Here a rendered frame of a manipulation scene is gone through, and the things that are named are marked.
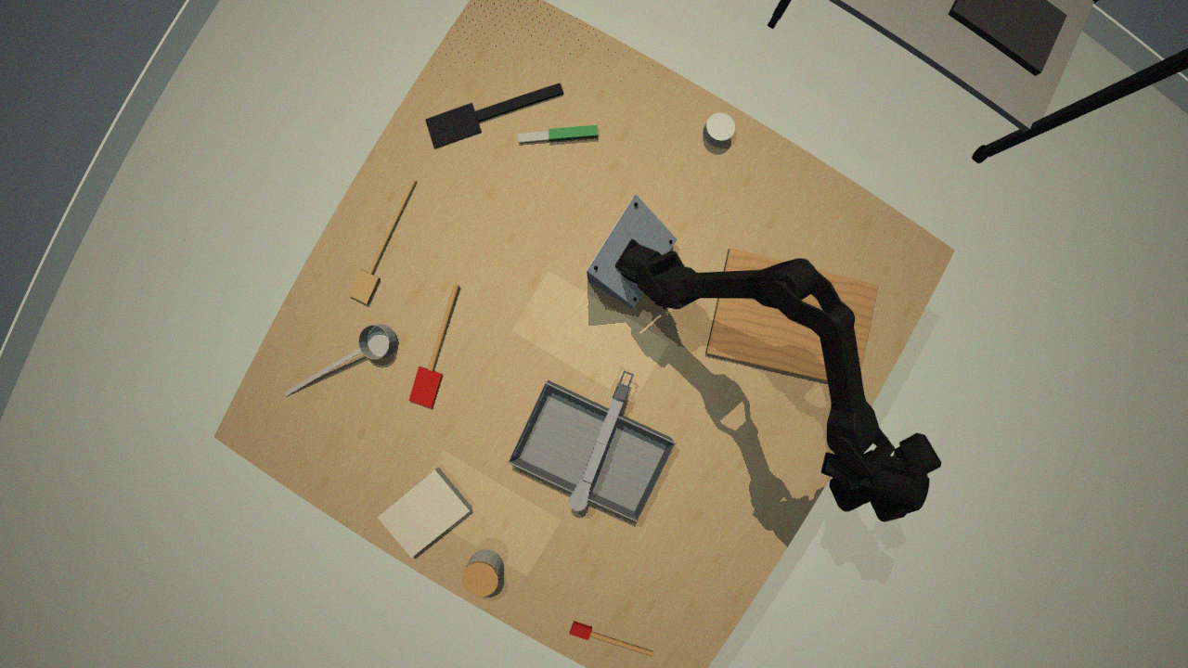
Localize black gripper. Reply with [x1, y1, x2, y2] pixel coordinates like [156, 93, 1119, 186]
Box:
[829, 431, 942, 512]

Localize grey roasting tin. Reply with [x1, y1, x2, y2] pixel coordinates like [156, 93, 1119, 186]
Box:
[507, 380, 676, 522]

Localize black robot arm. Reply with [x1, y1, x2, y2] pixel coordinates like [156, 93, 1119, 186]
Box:
[615, 239, 930, 522]

